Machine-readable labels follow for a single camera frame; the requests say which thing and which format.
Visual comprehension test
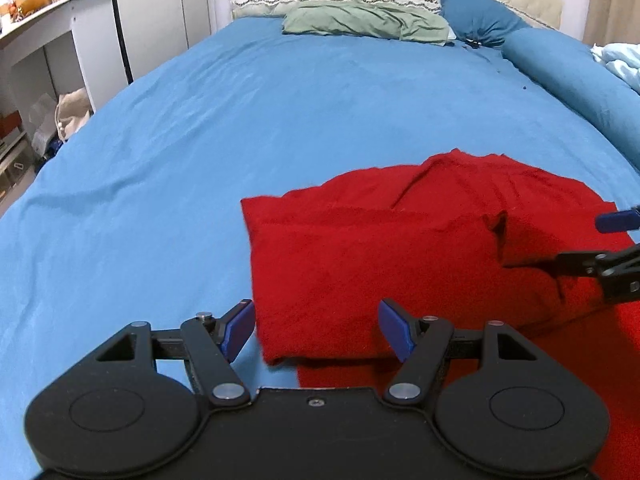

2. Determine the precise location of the red knit garment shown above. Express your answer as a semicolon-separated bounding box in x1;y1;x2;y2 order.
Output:
241;151;639;479

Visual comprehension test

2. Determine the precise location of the blue bed sheet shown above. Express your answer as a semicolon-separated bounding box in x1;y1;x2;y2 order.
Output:
1;18;639;479

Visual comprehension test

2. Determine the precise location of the blue folded duvet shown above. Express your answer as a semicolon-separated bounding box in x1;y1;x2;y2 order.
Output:
501;28;639;167

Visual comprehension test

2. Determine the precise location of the light blue blanket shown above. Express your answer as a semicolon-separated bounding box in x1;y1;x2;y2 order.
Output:
590;42;640;93

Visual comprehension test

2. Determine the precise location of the beige curtain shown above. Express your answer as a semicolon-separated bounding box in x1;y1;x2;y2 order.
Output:
582;0;640;46

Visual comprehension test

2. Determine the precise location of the dark blue pillow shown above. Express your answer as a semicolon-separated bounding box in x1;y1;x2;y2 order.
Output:
439;0;529;47

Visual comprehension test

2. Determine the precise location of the white desk shelf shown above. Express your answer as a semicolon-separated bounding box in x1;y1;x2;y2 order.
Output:
1;0;130;211

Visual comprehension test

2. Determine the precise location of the green pillow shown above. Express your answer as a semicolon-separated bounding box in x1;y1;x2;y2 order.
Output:
282;0;456;46

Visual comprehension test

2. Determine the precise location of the white grey wardrobe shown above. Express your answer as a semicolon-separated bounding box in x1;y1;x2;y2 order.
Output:
113;0;216;81

